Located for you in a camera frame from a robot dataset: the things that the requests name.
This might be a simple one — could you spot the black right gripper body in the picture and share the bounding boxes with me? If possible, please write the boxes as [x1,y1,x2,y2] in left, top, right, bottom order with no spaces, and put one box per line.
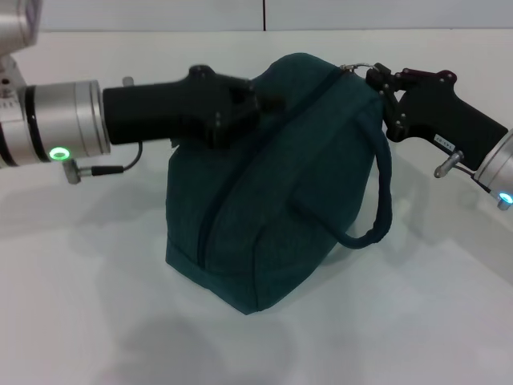
[390,71,510,172]

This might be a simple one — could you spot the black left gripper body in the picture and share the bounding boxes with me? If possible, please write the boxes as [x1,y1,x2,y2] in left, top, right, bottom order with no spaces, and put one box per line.
[102,65,245,150]

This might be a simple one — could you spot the dark teal lunch bag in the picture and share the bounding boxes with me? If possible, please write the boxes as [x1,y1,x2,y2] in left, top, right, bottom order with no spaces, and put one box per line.
[165,51,396,317]

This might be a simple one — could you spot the left arm cable with connector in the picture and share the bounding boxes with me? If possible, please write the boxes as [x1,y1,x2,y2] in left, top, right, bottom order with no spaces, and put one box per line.
[63,142,144,185]

